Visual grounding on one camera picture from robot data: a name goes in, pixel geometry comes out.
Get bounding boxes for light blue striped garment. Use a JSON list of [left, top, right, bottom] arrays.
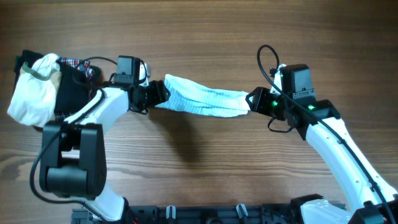
[[156, 74, 250, 118]]

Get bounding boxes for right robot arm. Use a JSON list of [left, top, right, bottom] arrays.
[[246, 64, 397, 223]]

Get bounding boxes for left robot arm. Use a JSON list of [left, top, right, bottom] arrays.
[[30, 55, 171, 223]]

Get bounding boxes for red plaid folded garment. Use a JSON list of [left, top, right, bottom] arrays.
[[54, 57, 101, 121]]

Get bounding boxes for black folded garment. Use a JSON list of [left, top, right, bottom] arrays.
[[54, 62, 89, 116]]

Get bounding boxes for white folded garment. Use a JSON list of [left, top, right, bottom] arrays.
[[7, 54, 62, 128]]

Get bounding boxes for dark green folded garment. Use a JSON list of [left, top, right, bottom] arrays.
[[13, 49, 102, 94]]

